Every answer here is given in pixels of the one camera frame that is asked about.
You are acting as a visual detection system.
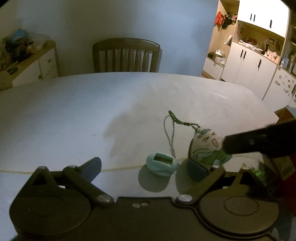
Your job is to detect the red cardboard box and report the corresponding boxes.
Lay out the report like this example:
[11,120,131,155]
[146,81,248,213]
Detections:
[274,105,296,124]

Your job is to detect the green white plush keychain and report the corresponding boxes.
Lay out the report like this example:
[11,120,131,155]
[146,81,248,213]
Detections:
[168,110,232,167]

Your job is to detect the green fringed cloth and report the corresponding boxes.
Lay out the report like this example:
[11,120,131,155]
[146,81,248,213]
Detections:
[252,169,266,184]

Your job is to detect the teal small pouch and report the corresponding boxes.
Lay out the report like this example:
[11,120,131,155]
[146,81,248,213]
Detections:
[146,152,177,176]

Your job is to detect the white drawer cabinet wood top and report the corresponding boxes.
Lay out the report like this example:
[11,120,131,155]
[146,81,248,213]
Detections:
[1,40,59,91]

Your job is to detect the dark wooden slatted chair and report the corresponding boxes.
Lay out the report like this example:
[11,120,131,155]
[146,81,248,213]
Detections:
[92,38,161,73]

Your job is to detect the red hanging clothes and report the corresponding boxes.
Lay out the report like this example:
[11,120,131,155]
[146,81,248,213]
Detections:
[214,11,225,26]

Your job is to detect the clutter of toys on cabinet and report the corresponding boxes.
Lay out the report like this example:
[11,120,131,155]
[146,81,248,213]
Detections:
[1,29,50,71]

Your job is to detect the white wall cabinet unit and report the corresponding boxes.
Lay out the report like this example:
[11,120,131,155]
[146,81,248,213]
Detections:
[202,1,295,111]

